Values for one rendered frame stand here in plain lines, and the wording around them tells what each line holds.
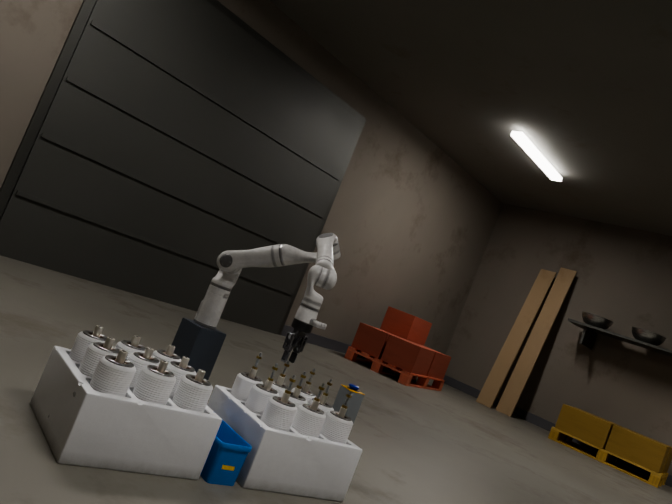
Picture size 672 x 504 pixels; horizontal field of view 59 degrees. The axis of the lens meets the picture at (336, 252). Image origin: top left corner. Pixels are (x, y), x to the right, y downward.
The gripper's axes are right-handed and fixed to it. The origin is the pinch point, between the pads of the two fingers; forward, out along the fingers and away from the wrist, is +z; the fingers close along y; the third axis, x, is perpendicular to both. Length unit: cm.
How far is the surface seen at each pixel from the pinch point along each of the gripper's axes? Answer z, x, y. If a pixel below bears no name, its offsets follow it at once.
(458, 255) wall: -147, -99, -666
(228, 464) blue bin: 29, 12, 40
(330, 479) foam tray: 27.7, 32.7, 8.0
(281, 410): 11.2, 15.9, 27.1
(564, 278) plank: -165, 48, -665
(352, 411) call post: 10.4, 23.1, -20.6
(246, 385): 12.1, -4.3, 14.4
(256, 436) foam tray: 20.3, 13.5, 31.7
